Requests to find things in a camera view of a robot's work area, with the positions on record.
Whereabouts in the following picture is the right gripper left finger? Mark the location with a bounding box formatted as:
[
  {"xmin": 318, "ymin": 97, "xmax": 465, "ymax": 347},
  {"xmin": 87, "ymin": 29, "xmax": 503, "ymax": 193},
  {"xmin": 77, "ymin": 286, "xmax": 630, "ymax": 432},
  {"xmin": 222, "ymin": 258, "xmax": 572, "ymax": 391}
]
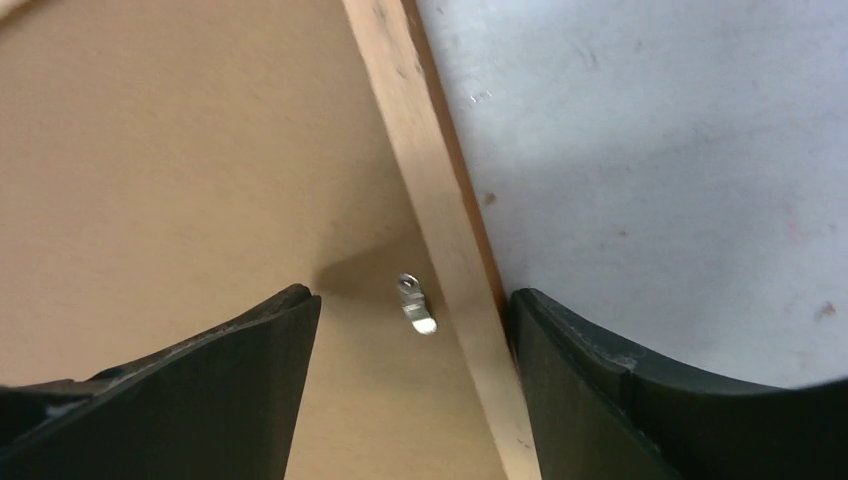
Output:
[{"xmin": 1, "ymin": 284, "xmax": 322, "ymax": 479}]

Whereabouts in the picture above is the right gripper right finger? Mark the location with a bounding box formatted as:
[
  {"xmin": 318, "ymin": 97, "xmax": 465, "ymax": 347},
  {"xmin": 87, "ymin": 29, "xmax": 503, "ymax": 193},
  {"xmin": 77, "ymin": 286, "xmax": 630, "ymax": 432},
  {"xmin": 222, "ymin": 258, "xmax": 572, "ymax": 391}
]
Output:
[{"xmin": 508, "ymin": 288, "xmax": 847, "ymax": 479}]

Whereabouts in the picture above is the brown backing board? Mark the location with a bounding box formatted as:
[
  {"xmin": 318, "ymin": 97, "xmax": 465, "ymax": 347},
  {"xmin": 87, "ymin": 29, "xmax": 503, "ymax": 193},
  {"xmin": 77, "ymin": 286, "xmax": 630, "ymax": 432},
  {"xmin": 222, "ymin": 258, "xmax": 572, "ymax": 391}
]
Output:
[{"xmin": 1, "ymin": 1, "xmax": 504, "ymax": 479}]

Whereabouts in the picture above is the wooden picture frame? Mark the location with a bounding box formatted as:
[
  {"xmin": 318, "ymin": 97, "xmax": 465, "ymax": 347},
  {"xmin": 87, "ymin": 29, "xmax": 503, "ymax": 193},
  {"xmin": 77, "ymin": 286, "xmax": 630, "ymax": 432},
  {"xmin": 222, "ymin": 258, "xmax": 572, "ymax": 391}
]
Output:
[{"xmin": 344, "ymin": 1, "xmax": 541, "ymax": 479}]

